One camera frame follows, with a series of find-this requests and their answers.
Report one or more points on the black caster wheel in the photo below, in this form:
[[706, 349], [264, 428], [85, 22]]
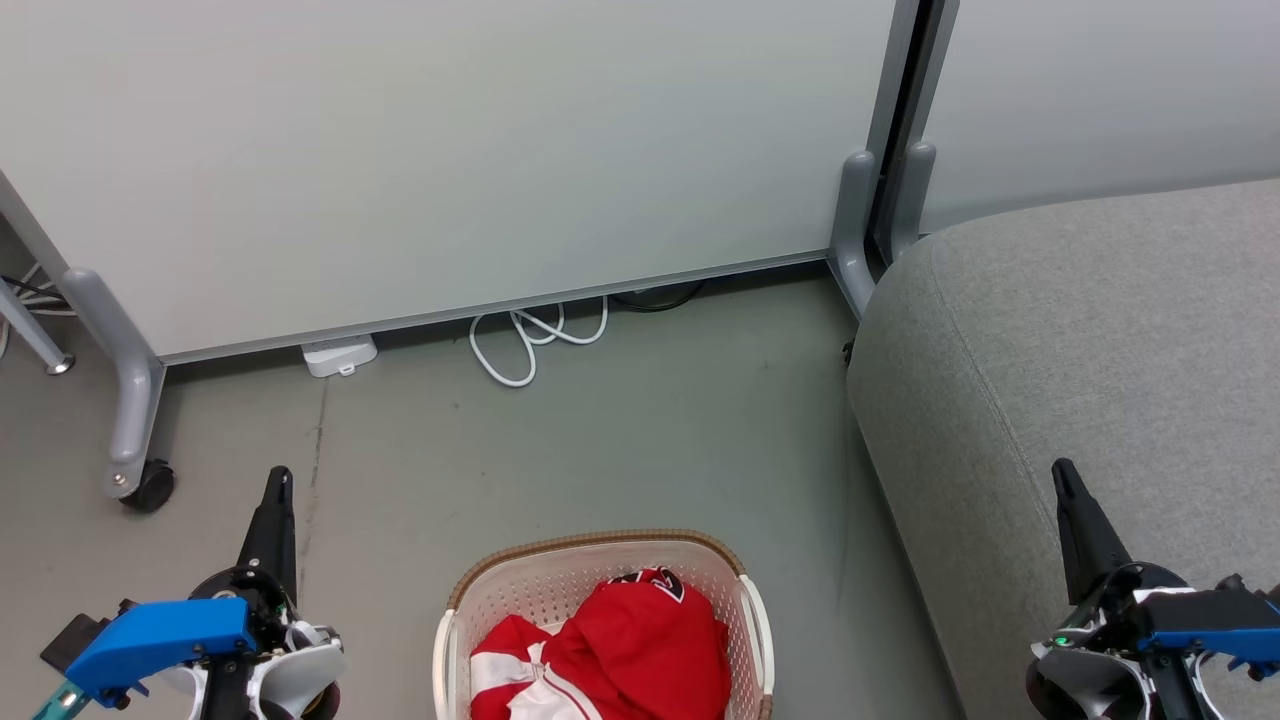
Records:
[[151, 486]]

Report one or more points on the red and white jersey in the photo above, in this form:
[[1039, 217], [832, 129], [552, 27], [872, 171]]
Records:
[[620, 650]]

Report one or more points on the grey upright partition foot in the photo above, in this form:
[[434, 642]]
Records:
[[853, 230], [912, 195]]

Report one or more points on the grey partition foot with caster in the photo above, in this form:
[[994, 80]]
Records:
[[118, 370]]

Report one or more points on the grey metal table leg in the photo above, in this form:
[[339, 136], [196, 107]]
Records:
[[30, 335]]

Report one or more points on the large white partition panel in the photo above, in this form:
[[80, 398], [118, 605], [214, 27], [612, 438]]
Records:
[[450, 160]]

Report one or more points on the white power adapter box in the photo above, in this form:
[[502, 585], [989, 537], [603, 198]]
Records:
[[339, 355]]

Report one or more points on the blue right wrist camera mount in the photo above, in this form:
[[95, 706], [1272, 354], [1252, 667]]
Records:
[[1210, 620]]

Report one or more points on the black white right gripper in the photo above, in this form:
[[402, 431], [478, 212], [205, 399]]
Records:
[[1090, 670]]

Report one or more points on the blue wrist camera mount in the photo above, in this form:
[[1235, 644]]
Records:
[[160, 640], [1210, 620]]

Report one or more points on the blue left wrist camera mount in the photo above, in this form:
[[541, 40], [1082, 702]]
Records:
[[160, 640]]

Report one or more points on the narrow white partition panel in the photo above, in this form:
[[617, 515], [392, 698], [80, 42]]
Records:
[[1100, 90]]

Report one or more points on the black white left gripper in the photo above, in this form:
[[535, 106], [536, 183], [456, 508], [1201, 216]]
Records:
[[290, 660]]

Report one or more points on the grey fabric sofa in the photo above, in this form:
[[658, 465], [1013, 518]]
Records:
[[1080, 380]]

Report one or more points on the white plastic laundry basket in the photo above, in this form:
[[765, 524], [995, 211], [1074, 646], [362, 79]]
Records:
[[560, 580]]

